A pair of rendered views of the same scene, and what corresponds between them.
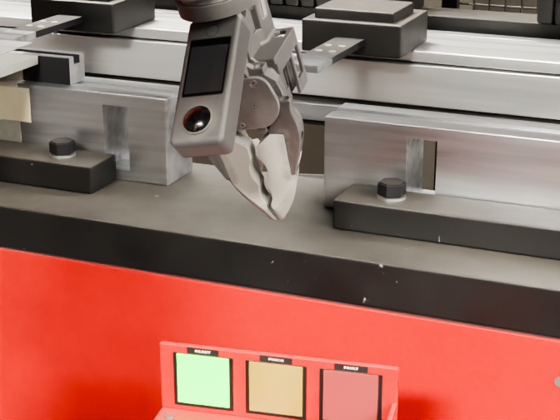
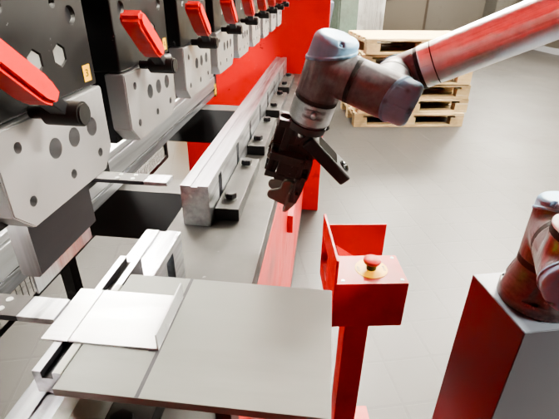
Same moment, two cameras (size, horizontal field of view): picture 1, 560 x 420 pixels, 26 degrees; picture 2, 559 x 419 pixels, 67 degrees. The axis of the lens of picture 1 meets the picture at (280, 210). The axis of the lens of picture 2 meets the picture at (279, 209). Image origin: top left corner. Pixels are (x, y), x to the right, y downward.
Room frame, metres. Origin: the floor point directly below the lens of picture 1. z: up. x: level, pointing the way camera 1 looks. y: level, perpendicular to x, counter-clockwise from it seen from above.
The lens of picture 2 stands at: (1.23, 0.75, 1.34)
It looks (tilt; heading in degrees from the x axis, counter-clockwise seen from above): 28 degrees down; 253
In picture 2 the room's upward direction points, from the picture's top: 1 degrees clockwise
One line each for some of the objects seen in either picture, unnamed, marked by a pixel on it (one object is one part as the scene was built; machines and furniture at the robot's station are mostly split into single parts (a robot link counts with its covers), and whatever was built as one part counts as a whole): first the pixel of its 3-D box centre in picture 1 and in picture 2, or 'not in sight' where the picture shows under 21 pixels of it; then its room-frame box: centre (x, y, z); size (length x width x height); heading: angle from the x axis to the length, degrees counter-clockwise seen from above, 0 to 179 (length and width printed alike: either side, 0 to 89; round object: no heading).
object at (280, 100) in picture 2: not in sight; (277, 104); (0.75, -0.94, 0.89); 0.30 x 0.05 x 0.03; 67
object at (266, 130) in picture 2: not in sight; (263, 135); (0.90, -0.57, 0.89); 0.30 x 0.05 x 0.03; 67
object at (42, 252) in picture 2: not in sight; (56, 223); (1.34, 0.34, 1.13); 0.10 x 0.02 x 0.10; 67
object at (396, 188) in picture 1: (392, 189); (230, 194); (1.10, -0.11, 0.91); 0.03 x 0.03 x 0.02
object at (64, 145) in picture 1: (62, 147); not in sight; (1.23, 0.23, 0.91); 0.03 x 0.03 x 0.02
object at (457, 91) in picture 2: not in sight; (403, 76); (-1.39, -3.43, 0.43); 1.22 x 0.83 x 0.86; 168
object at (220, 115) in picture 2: not in sight; (171, 121); (1.18, -1.05, 0.81); 0.64 x 0.08 x 0.14; 157
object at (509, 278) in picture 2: not in sight; (544, 278); (0.53, 0.24, 0.82); 0.15 x 0.15 x 0.10
